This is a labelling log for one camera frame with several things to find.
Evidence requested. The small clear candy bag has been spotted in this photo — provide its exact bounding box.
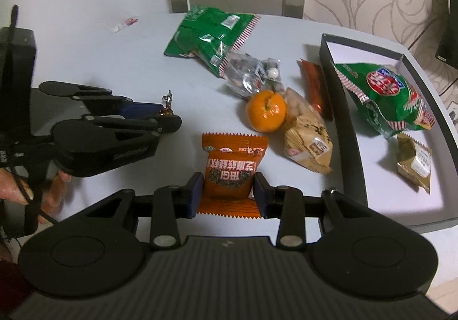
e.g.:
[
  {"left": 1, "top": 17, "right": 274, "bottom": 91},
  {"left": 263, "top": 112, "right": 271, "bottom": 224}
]
[{"left": 259, "top": 58, "right": 287, "bottom": 92}]

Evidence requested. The mandarin orange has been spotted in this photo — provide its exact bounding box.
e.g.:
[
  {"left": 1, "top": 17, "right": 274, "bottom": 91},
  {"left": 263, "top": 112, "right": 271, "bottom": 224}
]
[{"left": 247, "top": 90, "right": 288, "bottom": 133}]

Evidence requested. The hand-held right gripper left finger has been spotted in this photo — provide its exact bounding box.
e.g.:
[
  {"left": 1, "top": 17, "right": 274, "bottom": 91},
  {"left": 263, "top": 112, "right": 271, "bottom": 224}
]
[{"left": 84, "top": 171, "right": 205, "bottom": 250}]

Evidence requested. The small olive packet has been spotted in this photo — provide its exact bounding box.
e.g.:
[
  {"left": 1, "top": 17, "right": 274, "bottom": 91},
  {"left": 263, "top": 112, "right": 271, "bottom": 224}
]
[{"left": 395, "top": 132, "right": 433, "bottom": 195}]

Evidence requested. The foil chocolate candy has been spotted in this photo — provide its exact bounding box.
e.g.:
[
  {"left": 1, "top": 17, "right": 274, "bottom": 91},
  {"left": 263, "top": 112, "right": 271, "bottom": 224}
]
[{"left": 158, "top": 89, "right": 176, "bottom": 118}]

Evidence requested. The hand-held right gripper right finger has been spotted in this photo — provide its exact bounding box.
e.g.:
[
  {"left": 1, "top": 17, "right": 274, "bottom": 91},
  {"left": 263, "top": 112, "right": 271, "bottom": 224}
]
[{"left": 252, "top": 173, "right": 376, "bottom": 249}]

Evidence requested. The dark red clothing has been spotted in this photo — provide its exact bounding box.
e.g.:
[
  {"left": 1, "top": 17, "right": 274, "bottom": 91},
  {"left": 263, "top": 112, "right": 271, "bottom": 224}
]
[{"left": 0, "top": 238, "right": 34, "bottom": 310}]

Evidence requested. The green snack bag red label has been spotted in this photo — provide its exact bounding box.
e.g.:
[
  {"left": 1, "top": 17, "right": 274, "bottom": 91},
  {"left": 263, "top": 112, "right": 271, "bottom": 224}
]
[{"left": 331, "top": 62, "right": 436, "bottom": 138}]

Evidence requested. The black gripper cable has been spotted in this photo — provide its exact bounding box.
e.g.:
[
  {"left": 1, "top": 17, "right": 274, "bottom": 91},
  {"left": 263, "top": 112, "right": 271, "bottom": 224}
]
[{"left": 0, "top": 4, "right": 58, "bottom": 245}]

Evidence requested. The clear bag of dark seeds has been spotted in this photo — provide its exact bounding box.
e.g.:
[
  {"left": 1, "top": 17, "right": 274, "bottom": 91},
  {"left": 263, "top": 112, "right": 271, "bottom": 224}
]
[{"left": 220, "top": 52, "right": 265, "bottom": 100}]

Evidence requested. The person's left hand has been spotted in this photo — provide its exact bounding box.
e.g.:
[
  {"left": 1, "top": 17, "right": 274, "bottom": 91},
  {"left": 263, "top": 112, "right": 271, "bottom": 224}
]
[{"left": 0, "top": 168, "right": 72, "bottom": 226}]

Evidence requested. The green snack bag striped edge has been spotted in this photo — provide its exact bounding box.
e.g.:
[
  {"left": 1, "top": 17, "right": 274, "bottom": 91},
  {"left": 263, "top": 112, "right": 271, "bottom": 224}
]
[{"left": 164, "top": 6, "right": 261, "bottom": 78}]

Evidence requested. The black monitor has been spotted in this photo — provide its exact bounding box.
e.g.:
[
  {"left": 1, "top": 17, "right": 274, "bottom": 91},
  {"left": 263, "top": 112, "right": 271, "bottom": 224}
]
[{"left": 435, "top": 0, "right": 458, "bottom": 68}]

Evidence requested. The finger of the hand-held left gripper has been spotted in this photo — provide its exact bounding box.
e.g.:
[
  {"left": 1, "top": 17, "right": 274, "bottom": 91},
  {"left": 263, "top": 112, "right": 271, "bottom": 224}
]
[
  {"left": 39, "top": 81, "right": 169, "bottom": 119},
  {"left": 52, "top": 113, "right": 183, "bottom": 177}
]

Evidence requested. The long red snack packet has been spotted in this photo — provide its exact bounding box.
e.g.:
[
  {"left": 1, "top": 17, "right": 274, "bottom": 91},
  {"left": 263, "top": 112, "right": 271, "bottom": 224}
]
[{"left": 298, "top": 59, "right": 333, "bottom": 122}]

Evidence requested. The black shallow box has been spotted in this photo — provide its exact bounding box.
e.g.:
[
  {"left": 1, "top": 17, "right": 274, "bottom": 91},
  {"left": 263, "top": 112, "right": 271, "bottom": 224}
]
[{"left": 319, "top": 33, "right": 458, "bottom": 233}]

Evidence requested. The small white pink wrapper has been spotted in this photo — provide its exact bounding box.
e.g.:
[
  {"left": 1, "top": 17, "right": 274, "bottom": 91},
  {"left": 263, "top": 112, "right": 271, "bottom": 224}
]
[{"left": 109, "top": 16, "right": 139, "bottom": 33}]

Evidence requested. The beige cracker packet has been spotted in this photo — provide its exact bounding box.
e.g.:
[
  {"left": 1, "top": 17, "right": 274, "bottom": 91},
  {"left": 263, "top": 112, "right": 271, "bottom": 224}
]
[{"left": 284, "top": 87, "right": 334, "bottom": 175}]

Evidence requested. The orange seed snack packet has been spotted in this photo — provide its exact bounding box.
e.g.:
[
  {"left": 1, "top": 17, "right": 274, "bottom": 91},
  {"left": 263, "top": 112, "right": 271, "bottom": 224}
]
[{"left": 198, "top": 133, "right": 269, "bottom": 221}]

